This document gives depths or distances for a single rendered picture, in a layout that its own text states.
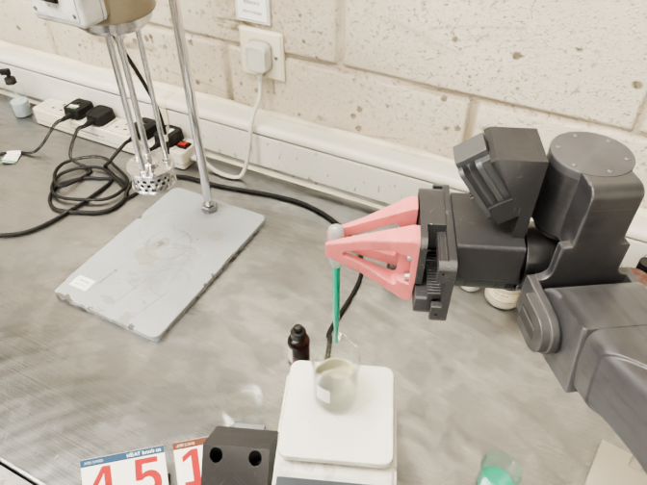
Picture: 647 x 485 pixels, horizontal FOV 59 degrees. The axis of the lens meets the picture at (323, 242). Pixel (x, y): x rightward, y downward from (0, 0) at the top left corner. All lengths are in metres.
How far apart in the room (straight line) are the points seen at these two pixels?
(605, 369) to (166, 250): 0.72
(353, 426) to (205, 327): 0.30
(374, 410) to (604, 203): 0.35
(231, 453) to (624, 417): 0.24
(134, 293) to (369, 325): 0.35
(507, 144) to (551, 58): 0.45
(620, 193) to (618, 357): 0.11
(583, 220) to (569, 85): 0.47
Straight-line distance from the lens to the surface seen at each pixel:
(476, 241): 0.44
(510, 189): 0.42
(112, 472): 0.71
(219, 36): 1.08
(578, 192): 0.42
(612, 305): 0.43
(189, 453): 0.70
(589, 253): 0.44
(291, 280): 0.89
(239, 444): 0.39
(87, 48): 1.33
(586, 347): 0.41
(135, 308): 0.88
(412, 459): 0.72
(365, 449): 0.62
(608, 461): 0.78
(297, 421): 0.64
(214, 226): 0.98
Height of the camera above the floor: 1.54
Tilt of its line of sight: 42 degrees down
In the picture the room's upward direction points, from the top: straight up
